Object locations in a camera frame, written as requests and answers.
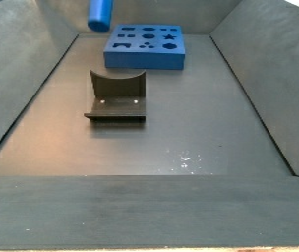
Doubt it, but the blue cylinder peg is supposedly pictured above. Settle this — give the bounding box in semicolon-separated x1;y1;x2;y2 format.
88;0;114;32

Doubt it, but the dark curved cradle stand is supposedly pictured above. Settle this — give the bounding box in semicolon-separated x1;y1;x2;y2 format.
84;72;146;120

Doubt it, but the blue shape sorter block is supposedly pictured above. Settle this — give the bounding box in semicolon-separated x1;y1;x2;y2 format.
104;24;186;70

